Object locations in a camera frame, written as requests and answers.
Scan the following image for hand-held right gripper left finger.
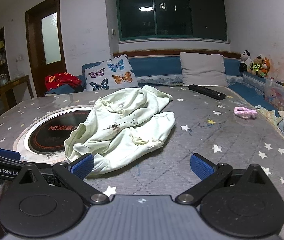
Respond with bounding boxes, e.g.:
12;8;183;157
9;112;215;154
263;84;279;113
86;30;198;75
14;153;110;206

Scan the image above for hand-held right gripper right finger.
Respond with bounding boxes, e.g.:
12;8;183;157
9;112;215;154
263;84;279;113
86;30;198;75
176;153;275;205

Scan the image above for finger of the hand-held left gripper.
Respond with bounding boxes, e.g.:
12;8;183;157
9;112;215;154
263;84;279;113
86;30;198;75
0;144;26;165

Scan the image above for light green t-shirt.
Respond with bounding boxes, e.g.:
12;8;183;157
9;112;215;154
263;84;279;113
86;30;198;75
64;85;176;178

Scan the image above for grey star-print tablecloth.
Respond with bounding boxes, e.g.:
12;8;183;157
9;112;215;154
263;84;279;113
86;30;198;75
0;85;284;240

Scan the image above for round built-in induction cooker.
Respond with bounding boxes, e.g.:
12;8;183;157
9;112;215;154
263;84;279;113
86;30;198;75
13;106;95;162

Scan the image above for dark wooden side desk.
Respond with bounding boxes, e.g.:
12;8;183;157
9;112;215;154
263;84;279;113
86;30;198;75
0;74;32;128

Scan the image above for pink knitted scrunchie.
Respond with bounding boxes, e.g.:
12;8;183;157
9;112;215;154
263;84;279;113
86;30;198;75
234;106;258;120

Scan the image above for black remote control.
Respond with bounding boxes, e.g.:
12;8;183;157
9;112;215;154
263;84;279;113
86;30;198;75
188;84;226;100

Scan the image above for red patterned blanket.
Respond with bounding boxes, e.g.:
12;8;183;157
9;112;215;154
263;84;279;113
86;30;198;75
44;72;82;91

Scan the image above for butterfly print pillow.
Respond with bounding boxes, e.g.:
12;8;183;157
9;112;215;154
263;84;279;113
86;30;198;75
84;54;139;92

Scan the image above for plain grey pillow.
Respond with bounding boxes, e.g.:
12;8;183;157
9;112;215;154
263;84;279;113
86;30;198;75
179;52;229;87

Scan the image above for brown door with frosted glass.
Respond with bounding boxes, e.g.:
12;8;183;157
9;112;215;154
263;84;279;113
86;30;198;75
25;0;67;98

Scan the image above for clear plastic storage box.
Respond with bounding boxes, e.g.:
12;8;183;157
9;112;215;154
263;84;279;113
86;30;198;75
264;77;284;115

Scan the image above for blue sofa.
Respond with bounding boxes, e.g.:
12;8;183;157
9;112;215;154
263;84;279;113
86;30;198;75
44;55;284;155

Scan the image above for brown bear plush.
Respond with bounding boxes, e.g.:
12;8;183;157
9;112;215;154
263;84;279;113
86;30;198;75
249;55;264;77

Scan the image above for stuffed toy animals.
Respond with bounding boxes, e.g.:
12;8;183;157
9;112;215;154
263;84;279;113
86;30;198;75
239;50;254;73

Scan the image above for orange fox plush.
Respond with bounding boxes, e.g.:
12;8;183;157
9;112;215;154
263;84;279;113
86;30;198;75
259;57;271;78

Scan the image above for dark green framed window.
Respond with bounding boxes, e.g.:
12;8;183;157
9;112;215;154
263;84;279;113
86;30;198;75
116;0;227;42

